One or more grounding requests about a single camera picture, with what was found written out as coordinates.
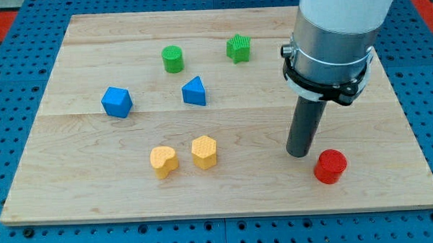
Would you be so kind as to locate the red cylinder block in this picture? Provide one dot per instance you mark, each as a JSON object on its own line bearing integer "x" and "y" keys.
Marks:
{"x": 330, "y": 166}

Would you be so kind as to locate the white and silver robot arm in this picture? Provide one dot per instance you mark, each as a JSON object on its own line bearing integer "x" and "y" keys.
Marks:
{"x": 330, "y": 50}

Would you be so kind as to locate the yellow hexagon block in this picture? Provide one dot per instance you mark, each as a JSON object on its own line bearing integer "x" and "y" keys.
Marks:
{"x": 204, "y": 151}

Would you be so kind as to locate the blue triangular prism block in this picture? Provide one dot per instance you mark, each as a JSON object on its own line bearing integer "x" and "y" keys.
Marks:
{"x": 194, "y": 92}

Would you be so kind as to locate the yellow heart block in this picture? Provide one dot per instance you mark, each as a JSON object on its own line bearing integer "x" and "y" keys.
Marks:
{"x": 163, "y": 160}

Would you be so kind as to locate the light wooden board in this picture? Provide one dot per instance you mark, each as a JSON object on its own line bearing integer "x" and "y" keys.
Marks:
{"x": 82, "y": 166}

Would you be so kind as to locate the green star block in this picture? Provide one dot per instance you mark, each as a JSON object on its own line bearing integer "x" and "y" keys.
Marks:
{"x": 238, "y": 48}

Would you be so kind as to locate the green cylinder block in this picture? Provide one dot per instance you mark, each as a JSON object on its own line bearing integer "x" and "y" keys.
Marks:
{"x": 172, "y": 57}

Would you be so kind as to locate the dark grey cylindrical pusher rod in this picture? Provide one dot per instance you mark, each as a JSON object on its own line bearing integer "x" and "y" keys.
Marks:
{"x": 306, "y": 119}

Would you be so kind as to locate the blue cube block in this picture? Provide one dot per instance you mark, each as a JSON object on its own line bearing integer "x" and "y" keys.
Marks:
{"x": 117, "y": 102}

